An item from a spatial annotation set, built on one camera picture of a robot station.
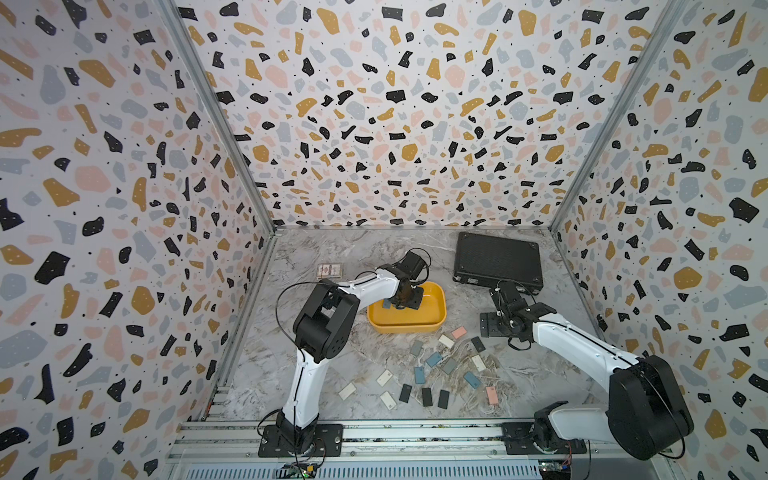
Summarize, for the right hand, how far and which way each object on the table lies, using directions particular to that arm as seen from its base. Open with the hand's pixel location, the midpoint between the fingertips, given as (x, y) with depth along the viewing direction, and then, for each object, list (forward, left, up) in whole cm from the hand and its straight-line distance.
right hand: (498, 324), depth 89 cm
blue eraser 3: (+8, +34, -2) cm, 35 cm away
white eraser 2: (-10, +6, -5) cm, 13 cm away
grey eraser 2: (-5, +25, -5) cm, 26 cm away
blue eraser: (-15, +9, -5) cm, 18 cm away
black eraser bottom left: (-19, +27, -5) cm, 34 cm away
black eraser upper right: (-4, +6, -4) cm, 9 cm away
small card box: (+21, +55, -2) cm, 58 cm away
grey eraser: (-11, +15, -5) cm, 19 cm away
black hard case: (+27, -1, -3) cm, 27 cm away
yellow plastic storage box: (+5, +20, -5) cm, 21 cm away
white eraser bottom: (-21, +32, -4) cm, 38 cm away
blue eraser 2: (-9, +19, -5) cm, 22 cm away
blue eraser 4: (-13, +24, -5) cm, 28 cm away
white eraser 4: (-19, +43, -4) cm, 47 cm away
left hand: (+10, +24, -3) cm, 26 cm away
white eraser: (-3, +15, -5) cm, 17 cm away
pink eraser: (-1, +11, -4) cm, 12 cm away
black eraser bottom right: (-20, +17, -5) cm, 27 cm away
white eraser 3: (-15, +33, -4) cm, 37 cm away
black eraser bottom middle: (-20, +21, -5) cm, 30 cm away
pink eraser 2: (-19, +4, -6) cm, 20 cm away
